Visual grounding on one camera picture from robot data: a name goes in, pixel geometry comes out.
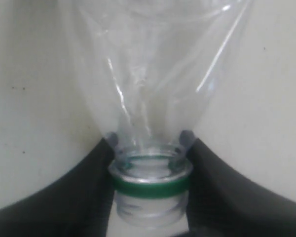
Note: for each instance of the clear plastic bottle green label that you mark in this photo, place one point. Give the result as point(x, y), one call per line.
point(147, 70)

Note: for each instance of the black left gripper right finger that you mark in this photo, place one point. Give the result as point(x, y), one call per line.
point(224, 203)

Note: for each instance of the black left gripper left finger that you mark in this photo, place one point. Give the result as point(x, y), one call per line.
point(76, 205)

